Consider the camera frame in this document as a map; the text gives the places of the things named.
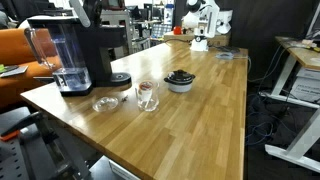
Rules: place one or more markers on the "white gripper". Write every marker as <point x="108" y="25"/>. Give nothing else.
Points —
<point x="224" y="20"/>

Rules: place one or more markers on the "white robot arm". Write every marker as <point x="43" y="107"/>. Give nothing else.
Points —
<point x="203" y="20"/>

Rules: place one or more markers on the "white coffee pod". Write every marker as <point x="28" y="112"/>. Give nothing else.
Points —
<point x="145" y="89"/>

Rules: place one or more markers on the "black coffee machine body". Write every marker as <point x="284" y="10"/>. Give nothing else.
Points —
<point x="98" y="50"/>

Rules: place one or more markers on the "light wooden cabinet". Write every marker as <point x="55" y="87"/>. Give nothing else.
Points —
<point x="218" y="40"/>

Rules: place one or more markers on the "small clear round dish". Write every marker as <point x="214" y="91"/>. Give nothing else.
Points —
<point x="225" y="56"/>

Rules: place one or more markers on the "red round object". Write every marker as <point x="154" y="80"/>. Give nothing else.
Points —
<point x="177" y="30"/>

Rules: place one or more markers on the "bottle with blue cap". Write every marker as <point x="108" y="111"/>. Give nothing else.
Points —
<point x="169" y="13"/>

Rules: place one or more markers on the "white pot with black lid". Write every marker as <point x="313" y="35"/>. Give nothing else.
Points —
<point x="180" y="81"/>

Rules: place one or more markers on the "wooden desk with white legs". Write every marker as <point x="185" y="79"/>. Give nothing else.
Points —
<point x="301" y="55"/>

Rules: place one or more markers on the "white box under desk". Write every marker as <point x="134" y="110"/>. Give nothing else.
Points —
<point x="306" y="86"/>

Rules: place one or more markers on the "grey metal cart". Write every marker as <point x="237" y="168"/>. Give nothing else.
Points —
<point x="116" y="21"/>

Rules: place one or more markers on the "clear glass cup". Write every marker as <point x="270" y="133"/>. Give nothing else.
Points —
<point x="148" y="104"/>

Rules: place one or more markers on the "small dark metal piece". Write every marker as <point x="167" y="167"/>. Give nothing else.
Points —
<point x="125" y="98"/>

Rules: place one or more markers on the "clear plastic water tank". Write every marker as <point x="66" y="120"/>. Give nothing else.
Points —
<point x="71" y="61"/>

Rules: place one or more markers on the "black water tank lid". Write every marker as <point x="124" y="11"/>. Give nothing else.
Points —
<point x="50" y="21"/>

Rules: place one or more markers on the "white label plate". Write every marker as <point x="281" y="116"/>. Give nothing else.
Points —
<point x="121" y="171"/>

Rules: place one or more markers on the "orange sofa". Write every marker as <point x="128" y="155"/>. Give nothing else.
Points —
<point x="15" y="50"/>

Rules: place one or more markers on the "grey flat tablet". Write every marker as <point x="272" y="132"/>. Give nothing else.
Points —
<point x="15" y="71"/>

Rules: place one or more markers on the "black clamp with orange tip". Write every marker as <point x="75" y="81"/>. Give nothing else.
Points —
<point x="20" y="126"/>

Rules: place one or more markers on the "grey perforated metal plate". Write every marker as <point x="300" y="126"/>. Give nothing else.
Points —
<point x="20" y="160"/>

